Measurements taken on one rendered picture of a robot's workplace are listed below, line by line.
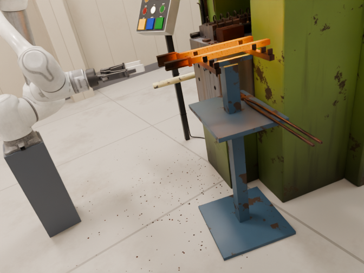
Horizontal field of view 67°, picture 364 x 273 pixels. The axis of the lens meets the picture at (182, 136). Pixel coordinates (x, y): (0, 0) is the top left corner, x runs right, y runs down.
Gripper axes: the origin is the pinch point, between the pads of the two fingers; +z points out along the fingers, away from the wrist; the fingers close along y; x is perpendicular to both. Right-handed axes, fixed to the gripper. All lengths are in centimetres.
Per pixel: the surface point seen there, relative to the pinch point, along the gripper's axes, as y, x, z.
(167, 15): -76, 9, 35
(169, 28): -75, 1, 35
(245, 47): 13.9, 0.3, 43.5
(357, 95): 12, -38, 107
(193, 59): 13.4, 0.7, 21.0
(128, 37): -350, -35, 32
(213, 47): 1.7, 0.7, 34.4
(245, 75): -15, -22, 58
